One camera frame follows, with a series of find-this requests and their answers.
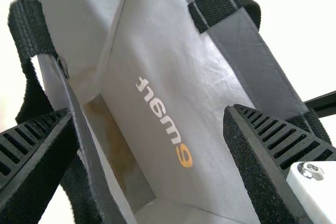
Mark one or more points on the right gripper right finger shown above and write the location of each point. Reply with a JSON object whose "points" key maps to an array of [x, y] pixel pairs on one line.
{"points": [[262, 150]]}

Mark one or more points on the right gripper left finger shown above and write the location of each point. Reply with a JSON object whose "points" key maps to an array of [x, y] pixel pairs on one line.
{"points": [[31, 145]]}

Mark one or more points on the black strip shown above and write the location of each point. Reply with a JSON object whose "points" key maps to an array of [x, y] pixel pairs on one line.
{"points": [[325, 106]]}

